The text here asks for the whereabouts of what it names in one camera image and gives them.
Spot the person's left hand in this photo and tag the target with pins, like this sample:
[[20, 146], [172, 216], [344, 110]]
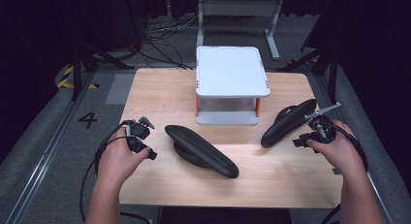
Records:
[[116, 162]]

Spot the grey metal stand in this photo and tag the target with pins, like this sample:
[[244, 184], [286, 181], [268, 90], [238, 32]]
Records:
[[239, 7]]

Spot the yellow and black floor tape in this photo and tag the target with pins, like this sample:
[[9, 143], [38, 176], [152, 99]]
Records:
[[66, 83]]

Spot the black tripod stand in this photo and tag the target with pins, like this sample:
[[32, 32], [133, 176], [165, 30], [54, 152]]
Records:
[[326, 60], [84, 59]]

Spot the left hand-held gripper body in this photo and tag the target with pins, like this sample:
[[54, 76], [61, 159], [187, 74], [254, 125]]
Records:
[[139, 132]]

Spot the person's dark clothing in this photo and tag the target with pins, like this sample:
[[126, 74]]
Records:
[[226, 216]]

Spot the black slipper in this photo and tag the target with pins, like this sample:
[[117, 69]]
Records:
[[286, 123], [200, 151]]

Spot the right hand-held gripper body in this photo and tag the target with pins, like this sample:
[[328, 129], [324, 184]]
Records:
[[323, 130]]

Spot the white two-tier rack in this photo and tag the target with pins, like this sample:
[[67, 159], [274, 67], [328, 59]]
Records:
[[231, 72]]

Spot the person's right hand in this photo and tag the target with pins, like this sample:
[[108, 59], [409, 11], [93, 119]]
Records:
[[342, 153]]

